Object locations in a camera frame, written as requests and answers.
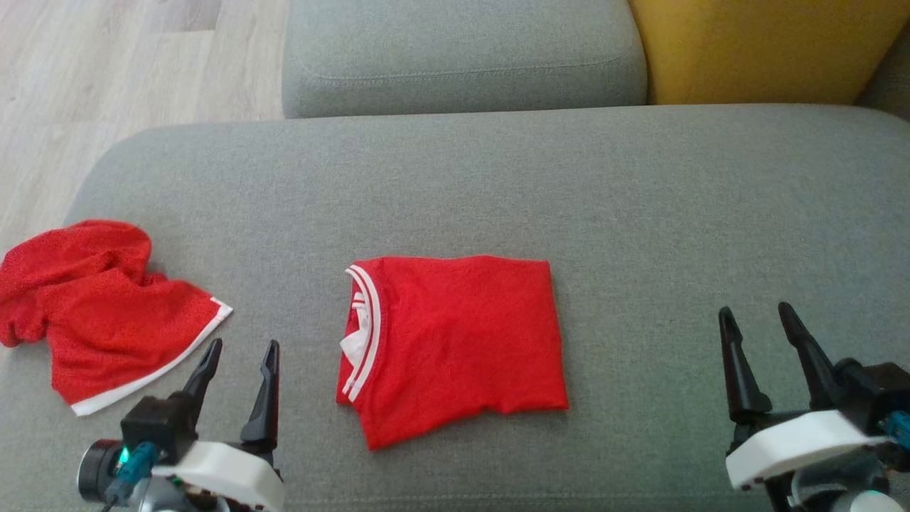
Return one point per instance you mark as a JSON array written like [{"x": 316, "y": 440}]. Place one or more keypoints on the yellow sofa cushion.
[{"x": 761, "y": 50}]

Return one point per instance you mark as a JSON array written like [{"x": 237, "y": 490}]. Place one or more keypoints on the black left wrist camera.
[{"x": 160, "y": 427}]

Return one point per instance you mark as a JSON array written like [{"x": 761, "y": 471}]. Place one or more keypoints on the grey sofa back cushion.
[{"x": 462, "y": 57}]

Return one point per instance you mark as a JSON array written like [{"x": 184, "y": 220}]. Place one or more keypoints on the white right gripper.
[{"x": 796, "y": 448}]

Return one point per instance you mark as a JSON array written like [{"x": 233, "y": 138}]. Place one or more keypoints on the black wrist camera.
[
  {"x": 878, "y": 391},
  {"x": 160, "y": 427}
]

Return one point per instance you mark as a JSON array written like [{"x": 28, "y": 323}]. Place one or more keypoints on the grey sofa corner cushion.
[{"x": 892, "y": 89}]

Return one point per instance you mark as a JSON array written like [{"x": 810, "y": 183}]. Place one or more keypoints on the red mesh shorts white hem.
[{"x": 106, "y": 320}]

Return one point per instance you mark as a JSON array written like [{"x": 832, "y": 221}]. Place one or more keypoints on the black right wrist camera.
[{"x": 878, "y": 391}]

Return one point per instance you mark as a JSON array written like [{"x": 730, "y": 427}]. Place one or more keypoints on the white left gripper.
[{"x": 227, "y": 473}]

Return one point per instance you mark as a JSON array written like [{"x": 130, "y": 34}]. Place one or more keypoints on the grey sofa seat cushion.
[{"x": 498, "y": 192}]

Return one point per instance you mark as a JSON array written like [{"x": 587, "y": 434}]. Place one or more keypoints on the red shirt white striped trim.
[{"x": 462, "y": 341}]

